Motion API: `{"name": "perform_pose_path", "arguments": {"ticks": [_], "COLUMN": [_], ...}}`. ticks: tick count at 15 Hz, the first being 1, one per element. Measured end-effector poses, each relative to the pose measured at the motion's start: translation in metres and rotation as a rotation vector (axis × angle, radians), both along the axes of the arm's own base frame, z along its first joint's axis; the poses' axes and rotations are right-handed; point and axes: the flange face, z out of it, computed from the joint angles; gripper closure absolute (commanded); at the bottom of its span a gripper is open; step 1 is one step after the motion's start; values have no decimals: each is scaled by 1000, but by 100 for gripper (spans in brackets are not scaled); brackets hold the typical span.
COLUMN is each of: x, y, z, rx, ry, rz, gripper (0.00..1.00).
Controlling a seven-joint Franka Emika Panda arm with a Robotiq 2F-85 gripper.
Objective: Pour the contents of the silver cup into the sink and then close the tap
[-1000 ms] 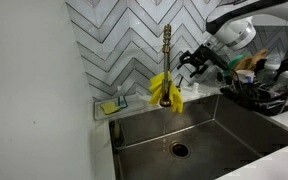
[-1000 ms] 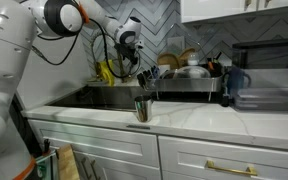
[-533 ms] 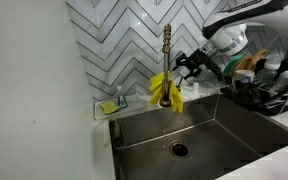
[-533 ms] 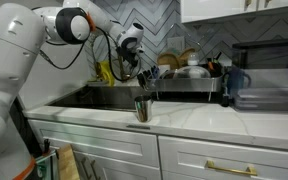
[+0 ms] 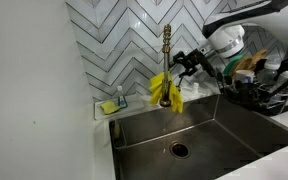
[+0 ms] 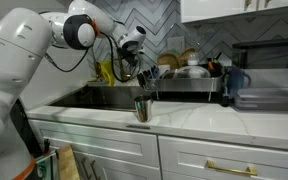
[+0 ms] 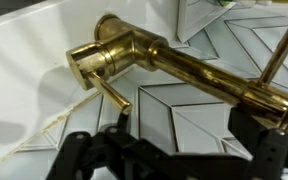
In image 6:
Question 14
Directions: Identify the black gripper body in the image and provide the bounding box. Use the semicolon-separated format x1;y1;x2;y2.
121;44;141;63

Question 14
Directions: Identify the gold spring faucet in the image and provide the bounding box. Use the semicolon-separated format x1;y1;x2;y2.
91;43;134;84

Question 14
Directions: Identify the silver metal cup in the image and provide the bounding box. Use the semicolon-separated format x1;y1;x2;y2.
133;95;155;124

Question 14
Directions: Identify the black kitchen sink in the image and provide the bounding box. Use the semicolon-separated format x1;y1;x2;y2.
48;84;224;112

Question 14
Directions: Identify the yellow cloth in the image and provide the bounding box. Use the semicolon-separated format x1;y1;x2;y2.
95;59;116;87

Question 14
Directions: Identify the round wooden plate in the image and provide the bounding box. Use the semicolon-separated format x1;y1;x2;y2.
178;47;197;67
156;51;182;71

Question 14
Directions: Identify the silver dish rack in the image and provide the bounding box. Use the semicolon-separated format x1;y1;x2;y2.
143;64;224;102

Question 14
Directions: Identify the white baby bottle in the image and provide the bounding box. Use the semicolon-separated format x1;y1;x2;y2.
186;51;201;80

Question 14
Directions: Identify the clear glass lid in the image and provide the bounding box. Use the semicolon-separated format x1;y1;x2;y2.
173;65;212;80

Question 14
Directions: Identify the white upper kitchen cabinet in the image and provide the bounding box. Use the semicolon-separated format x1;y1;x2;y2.
179;0;288;24

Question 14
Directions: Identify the white kitchen cabinet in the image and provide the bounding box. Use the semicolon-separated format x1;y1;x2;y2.
179;0;288;24
28;119;288;180

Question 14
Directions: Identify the white lower kitchen cabinet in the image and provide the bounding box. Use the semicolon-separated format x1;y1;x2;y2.
28;119;288;180

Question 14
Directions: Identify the wooden workbench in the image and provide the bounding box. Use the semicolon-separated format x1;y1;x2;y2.
55;143;82;180

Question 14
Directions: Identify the black toaster oven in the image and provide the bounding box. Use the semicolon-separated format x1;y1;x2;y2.
231;37;288;95

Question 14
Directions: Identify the clear plastic container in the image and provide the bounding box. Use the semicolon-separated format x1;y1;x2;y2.
232;68;288;113

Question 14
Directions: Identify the white wall outlet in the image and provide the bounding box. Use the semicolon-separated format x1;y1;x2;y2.
166;35;186;53

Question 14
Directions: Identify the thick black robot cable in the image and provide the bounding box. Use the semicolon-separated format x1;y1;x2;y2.
43;31;142;84

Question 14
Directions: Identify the blue handled water kettle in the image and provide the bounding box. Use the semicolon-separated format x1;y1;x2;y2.
221;66;252;108

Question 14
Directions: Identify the aluminium frame with teal brackets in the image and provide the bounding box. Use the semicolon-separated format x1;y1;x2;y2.
34;150;58;180

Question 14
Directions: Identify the gold drawer handle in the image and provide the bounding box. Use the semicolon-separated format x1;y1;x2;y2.
203;159;259;177

